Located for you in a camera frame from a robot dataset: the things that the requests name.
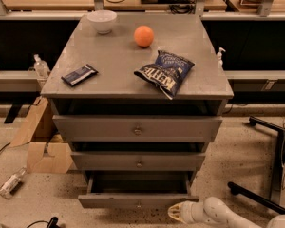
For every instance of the yellowish foam gripper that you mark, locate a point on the yellowish foam gripper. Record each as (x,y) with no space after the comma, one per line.
(189,211)

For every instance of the grey bottom drawer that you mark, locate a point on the grey bottom drawer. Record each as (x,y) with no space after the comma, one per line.
(131,189)

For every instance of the grey drawer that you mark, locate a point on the grey drawer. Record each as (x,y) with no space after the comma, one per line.
(131,189)
(138,161)
(155,129)

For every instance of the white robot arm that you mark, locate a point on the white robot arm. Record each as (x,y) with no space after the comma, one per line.
(215,212)

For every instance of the grey middle drawer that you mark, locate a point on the grey middle drawer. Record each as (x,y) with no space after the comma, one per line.
(138,161)

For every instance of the grey drawer cabinet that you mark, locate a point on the grey drawer cabinet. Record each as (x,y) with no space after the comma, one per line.
(117,91)

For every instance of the grey top drawer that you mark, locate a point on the grey top drawer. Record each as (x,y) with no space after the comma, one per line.
(155,129)

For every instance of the black metal stand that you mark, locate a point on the black metal stand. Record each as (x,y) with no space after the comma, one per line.
(277,171)

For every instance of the blue Kettle chips bag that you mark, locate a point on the blue Kettle chips bag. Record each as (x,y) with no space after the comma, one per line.
(167,73)

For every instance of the brown cardboard box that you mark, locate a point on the brown cardboard box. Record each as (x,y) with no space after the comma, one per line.
(47,152)

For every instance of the white pump dispenser bottle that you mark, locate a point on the white pump dispenser bottle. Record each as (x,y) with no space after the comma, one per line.
(220,53)

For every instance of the dark blue snack bar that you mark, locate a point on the dark blue snack bar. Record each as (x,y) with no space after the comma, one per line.
(75,77)

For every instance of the clear plastic bottle on floor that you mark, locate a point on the clear plastic bottle on floor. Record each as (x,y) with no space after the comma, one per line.
(12,182)

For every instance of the orange fruit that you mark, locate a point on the orange fruit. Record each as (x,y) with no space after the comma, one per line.
(144,36)

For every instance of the clear bottle on shelf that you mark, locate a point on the clear bottle on shelf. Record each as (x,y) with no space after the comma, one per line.
(41,67)

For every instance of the white ceramic bowl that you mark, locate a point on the white ceramic bowl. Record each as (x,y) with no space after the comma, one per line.
(102,20)

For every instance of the wooden desk with rails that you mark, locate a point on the wooden desk with rails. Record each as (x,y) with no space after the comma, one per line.
(278,6)

